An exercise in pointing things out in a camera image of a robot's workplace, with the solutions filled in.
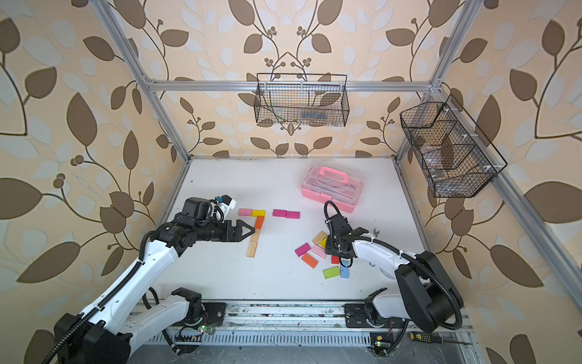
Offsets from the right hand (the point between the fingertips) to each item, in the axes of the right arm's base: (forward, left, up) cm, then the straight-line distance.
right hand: (332, 249), depth 89 cm
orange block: (+12, +30, +2) cm, 32 cm away
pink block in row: (+17, +36, +2) cm, 40 cm away
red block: (-4, -1, 0) cm, 4 cm away
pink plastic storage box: (+27, -1, +10) cm, 29 cm away
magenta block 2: (+16, +15, 0) cm, 22 cm away
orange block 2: (-4, +9, 0) cm, 10 cm away
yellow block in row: (+17, +32, +1) cm, 36 cm away
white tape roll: (-20, -7, +34) cm, 40 cm away
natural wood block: (+1, +32, +1) cm, 32 cm away
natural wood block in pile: (+5, +5, +1) cm, 7 cm away
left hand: (+1, +32, +18) cm, 37 cm away
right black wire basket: (+15, -40, +34) cm, 55 cm away
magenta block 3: (0, +12, 0) cm, 12 cm away
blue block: (-9, -3, +1) cm, 10 cm away
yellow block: (+3, +3, 0) cm, 4 cm away
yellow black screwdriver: (-30, -27, +2) cm, 40 cm away
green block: (-9, +1, 0) cm, 9 cm away
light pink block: (-1, +5, +1) cm, 6 cm away
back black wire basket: (+52, +9, +35) cm, 64 cm away
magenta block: (+17, +21, +2) cm, 27 cm away
